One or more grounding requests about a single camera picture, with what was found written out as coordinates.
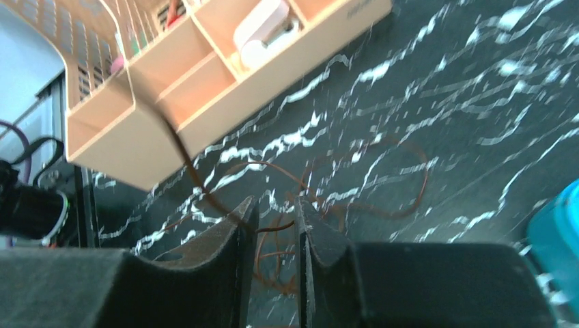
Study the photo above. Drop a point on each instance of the white stapler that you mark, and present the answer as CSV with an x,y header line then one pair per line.
x,y
268,28

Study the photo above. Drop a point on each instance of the peach compartment organizer tray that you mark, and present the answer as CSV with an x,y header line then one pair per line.
x,y
188,71

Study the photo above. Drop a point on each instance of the pink marker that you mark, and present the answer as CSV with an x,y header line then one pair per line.
x,y
175,11

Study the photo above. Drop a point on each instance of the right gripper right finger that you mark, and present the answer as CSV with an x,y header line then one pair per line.
x,y
343,283

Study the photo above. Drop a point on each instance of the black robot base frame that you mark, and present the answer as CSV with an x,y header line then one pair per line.
x,y
46,118

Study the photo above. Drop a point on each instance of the cyan square tray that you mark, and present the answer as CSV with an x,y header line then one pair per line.
x,y
553,235

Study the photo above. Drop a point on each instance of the peach mesh file rack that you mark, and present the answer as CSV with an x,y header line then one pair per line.
x,y
90,35

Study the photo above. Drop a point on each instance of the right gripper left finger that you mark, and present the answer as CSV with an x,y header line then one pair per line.
x,y
204,282

